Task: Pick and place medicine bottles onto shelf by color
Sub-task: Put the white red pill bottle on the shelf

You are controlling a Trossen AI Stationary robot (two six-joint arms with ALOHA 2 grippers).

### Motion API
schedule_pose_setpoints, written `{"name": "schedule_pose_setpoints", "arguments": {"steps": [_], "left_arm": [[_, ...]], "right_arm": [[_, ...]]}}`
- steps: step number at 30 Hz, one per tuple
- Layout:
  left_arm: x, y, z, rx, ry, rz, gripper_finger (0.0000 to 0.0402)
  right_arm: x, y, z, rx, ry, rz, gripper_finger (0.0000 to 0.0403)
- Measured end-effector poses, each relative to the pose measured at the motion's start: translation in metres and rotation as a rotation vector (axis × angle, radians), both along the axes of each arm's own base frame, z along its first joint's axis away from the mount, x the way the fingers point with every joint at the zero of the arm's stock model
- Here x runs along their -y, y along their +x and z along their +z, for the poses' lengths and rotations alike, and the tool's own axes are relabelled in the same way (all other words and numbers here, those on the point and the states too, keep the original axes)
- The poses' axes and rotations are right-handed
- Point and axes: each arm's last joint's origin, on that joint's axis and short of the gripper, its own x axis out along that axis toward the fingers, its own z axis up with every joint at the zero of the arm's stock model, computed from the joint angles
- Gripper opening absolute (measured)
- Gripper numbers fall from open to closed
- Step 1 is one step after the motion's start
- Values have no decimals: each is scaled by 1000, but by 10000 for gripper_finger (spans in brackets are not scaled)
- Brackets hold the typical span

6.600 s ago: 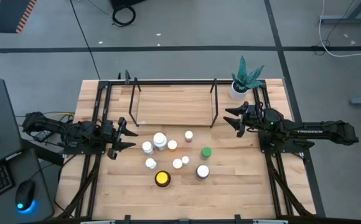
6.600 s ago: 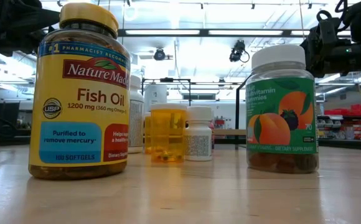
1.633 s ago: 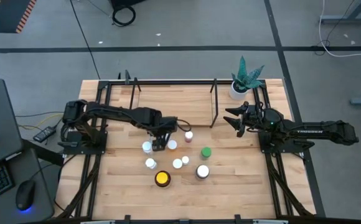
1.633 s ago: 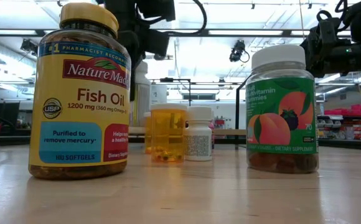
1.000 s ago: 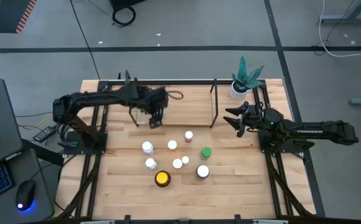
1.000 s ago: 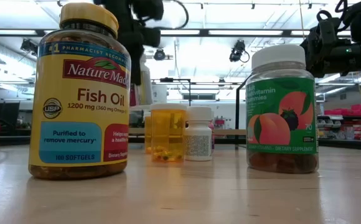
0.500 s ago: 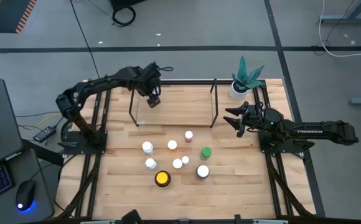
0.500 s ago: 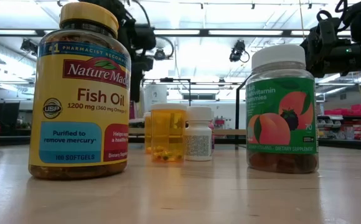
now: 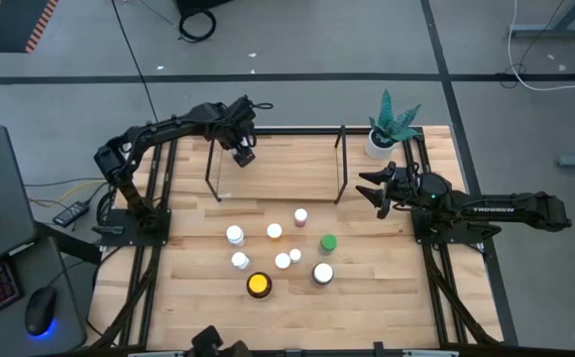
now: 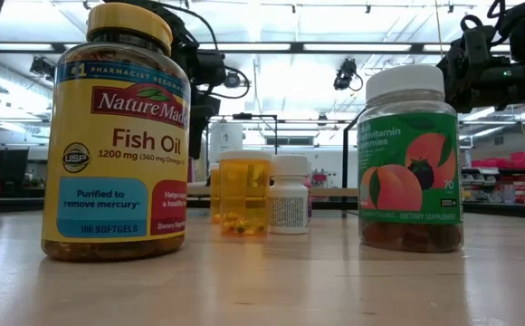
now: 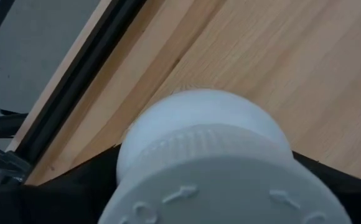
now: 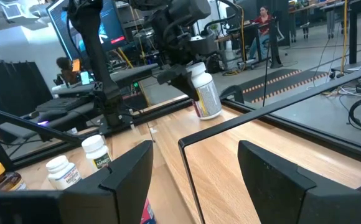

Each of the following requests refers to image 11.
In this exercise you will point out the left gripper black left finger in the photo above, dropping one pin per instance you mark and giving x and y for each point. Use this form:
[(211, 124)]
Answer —
[(74, 199)]

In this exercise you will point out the large white bottle white cap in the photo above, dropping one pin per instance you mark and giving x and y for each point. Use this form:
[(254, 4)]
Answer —
[(214, 174)]

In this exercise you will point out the black aluminium table frame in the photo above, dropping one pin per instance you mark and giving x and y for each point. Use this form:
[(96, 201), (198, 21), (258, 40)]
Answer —
[(84, 71)]

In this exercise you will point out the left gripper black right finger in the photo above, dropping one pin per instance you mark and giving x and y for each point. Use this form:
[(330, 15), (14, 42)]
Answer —
[(354, 199)]

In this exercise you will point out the black bracket on frame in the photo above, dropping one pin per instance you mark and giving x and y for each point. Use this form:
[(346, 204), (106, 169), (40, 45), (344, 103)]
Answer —
[(0, 124)]

